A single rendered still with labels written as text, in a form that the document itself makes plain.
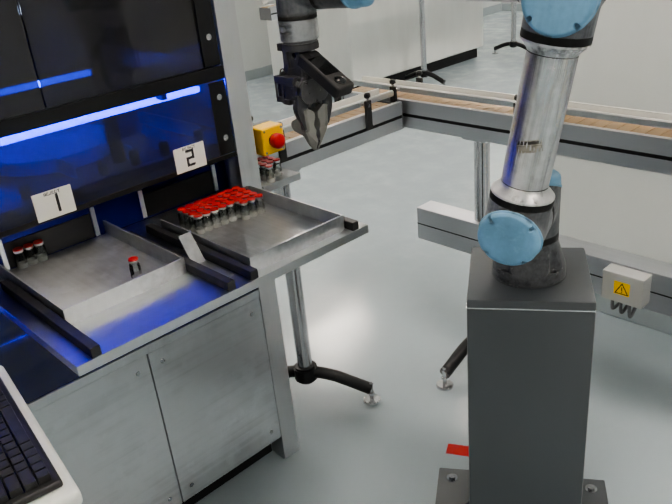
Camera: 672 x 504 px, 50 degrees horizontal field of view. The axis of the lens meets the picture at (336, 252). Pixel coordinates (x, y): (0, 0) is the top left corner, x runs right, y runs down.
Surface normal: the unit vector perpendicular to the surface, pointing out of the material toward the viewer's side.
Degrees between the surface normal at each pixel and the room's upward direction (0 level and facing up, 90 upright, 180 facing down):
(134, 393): 90
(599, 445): 0
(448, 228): 90
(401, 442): 0
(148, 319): 0
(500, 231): 97
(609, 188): 90
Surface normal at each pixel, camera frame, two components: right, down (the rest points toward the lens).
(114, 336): -0.09, -0.90
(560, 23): -0.41, 0.31
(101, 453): 0.69, 0.25
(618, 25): -0.72, 0.36
